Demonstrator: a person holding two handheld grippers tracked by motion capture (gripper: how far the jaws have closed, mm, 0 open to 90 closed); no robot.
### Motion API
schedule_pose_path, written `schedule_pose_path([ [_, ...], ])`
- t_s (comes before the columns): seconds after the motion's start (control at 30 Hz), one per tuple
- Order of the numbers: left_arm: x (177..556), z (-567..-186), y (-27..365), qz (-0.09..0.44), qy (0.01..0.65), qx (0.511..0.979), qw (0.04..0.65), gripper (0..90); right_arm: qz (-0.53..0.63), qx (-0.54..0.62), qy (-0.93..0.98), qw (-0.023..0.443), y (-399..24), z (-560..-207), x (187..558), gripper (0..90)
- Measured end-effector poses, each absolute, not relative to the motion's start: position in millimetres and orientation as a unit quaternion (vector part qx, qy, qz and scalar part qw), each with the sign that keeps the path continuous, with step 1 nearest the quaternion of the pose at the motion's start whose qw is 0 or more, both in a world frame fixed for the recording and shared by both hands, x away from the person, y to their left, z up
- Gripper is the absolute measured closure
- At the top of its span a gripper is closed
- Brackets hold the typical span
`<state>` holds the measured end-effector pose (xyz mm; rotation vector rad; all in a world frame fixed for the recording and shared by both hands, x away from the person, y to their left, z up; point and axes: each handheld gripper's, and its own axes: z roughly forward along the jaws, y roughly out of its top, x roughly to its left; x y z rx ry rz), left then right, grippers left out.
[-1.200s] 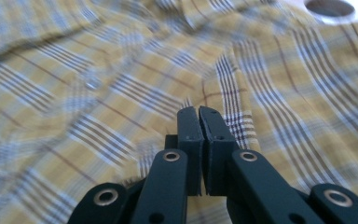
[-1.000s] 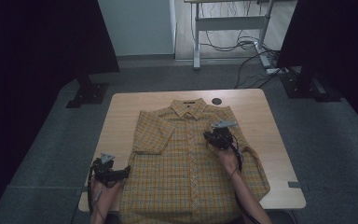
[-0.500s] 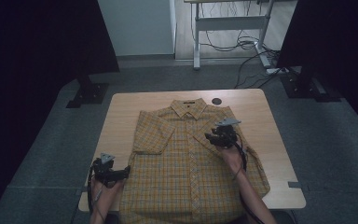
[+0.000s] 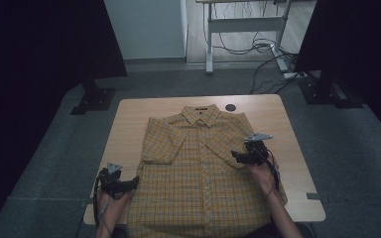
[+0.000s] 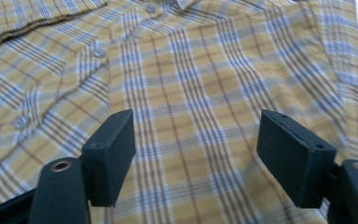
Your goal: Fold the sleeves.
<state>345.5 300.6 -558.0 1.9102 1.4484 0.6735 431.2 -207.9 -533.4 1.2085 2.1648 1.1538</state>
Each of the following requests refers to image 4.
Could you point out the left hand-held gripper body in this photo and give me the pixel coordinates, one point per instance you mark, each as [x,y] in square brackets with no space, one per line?
[109,183]

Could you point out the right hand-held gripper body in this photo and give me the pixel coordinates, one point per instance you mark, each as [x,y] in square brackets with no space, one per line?
[256,150]

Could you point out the yellow plaid short-sleeved shirt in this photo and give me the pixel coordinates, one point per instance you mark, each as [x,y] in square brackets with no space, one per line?
[198,178]

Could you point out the person's left hand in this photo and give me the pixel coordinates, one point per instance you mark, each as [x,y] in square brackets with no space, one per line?
[115,208]

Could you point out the person's right hand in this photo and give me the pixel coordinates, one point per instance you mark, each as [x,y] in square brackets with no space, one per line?
[261,175]

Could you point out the grey tape strip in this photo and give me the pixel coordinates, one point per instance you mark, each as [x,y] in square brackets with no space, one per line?
[90,200]
[313,196]

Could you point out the black round table grommet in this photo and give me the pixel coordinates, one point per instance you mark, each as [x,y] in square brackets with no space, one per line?
[230,107]

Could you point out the white power strip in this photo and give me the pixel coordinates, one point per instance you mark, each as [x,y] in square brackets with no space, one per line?
[292,75]

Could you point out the black stand base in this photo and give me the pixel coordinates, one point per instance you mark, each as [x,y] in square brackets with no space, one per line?
[94,99]
[327,94]

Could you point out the black curtain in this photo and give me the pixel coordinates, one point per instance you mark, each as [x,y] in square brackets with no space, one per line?
[29,66]
[360,43]

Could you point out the white desk frame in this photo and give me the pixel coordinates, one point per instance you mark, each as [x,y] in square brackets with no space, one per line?
[244,24]

